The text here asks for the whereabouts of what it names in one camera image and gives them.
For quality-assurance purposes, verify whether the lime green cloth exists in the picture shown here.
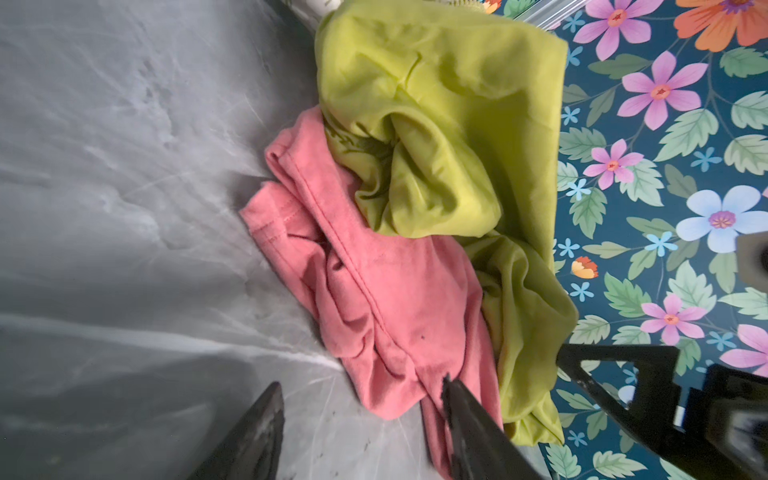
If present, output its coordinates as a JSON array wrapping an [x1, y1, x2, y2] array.
[[315, 1, 579, 446]]

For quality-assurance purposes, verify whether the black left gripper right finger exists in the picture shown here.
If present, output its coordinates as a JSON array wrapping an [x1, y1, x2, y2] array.
[[441, 376, 542, 480]]

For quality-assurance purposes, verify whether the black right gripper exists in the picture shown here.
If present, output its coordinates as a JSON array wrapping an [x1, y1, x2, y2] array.
[[556, 344, 767, 479]]

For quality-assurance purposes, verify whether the pink cloth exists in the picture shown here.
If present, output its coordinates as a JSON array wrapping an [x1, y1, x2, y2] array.
[[241, 108, 501, 478]]

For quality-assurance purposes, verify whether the aluminium frame post back right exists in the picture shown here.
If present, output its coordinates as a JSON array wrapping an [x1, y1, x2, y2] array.
[[515, 0, 589, 30]]

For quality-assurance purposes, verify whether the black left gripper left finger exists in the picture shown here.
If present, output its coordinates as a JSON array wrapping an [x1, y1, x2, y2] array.
[[189, 382, 285, 480]]

